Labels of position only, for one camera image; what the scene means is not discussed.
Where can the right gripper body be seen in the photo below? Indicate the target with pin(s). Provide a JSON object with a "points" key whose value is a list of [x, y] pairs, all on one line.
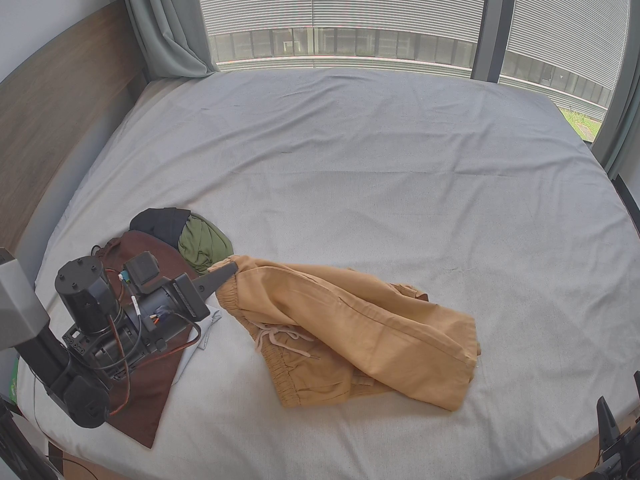
{"points": [[627, 440]]}

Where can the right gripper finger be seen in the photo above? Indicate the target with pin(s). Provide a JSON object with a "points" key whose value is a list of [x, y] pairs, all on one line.
{"points": [[638, 388], [607, 428]]}

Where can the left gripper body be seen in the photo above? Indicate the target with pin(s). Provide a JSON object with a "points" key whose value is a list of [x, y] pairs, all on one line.
{"points": [[167, 308]]}

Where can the tan shorts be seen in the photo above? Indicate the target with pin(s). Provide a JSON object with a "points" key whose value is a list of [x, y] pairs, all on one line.
{"points": [[375, 338]]}

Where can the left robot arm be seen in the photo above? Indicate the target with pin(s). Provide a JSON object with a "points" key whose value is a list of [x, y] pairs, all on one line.
{"points": [[80, 288]]}

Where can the bed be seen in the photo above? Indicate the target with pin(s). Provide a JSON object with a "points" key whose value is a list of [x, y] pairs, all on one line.
{"points": [[375, 193]]}

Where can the pale blue garment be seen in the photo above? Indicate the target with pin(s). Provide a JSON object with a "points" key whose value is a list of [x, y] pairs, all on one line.
{"points": [[190, 363]]}

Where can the green garment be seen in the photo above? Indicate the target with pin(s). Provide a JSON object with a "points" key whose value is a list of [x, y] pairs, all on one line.
{"points": [[205, 243]]}

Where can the black garment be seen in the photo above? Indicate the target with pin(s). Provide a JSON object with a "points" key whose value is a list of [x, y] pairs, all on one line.
{"points": [[155, 225]]}

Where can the brown garment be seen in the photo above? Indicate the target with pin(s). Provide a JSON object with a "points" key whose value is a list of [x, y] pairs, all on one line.
{"points": [[150, 398]]}

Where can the grey-green curtain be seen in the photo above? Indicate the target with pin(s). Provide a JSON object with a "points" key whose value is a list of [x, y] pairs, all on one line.
{"points": [[160, 28], [625, 118]]}

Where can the window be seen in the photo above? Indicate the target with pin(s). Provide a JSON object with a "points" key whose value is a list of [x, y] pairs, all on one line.
{"points": [[350, 8]]}

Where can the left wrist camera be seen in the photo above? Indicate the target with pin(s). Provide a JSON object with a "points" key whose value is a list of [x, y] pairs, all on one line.
{"points": [[142, 268]]}

